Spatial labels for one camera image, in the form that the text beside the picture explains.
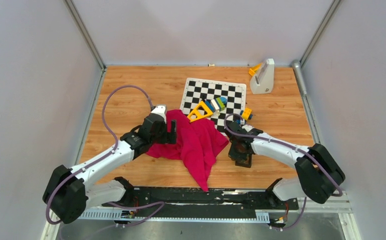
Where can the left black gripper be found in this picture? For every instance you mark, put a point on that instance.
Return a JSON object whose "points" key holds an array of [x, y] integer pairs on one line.
{"points": [[169, 138]]}

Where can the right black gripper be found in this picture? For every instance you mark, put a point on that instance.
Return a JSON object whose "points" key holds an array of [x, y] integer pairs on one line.
{"points": [[234, 156]]}

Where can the black frame box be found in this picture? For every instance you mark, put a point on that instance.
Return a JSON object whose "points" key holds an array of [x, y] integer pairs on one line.
{"points": [[244, 161]]}

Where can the magenta red garment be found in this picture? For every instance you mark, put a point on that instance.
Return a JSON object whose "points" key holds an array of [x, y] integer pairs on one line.
{"points": [[197, 145]]}

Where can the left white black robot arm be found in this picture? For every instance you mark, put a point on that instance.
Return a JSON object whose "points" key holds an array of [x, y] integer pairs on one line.
{"points": [[72, 190]]}

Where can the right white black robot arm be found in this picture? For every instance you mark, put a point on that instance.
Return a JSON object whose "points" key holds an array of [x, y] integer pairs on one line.
{"points": [[318, 175]]}

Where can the yellow triangle block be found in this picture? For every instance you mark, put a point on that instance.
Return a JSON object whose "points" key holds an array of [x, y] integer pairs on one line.
{"points": [[200, 111]]}

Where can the black white chessboard mat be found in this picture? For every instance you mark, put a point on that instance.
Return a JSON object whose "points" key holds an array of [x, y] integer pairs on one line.
{"points": [[197, 89]]}

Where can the white metronome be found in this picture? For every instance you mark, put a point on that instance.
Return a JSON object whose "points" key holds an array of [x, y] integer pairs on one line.
{"points": [[263, 81]]}

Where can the yellow toy behind metronome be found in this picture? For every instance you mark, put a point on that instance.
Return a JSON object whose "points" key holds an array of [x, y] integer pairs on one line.
{"points": [[253, 70]]}

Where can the grey metal pipe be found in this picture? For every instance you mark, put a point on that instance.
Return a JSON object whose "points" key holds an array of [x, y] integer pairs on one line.
{"points": [[297, 69]]}

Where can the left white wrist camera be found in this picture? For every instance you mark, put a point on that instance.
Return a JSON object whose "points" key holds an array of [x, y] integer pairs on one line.
{"points": [[161, 111]]}

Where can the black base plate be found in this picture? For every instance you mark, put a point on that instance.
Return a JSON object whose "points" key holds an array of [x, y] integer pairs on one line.
{"points": [[193, 203]]}

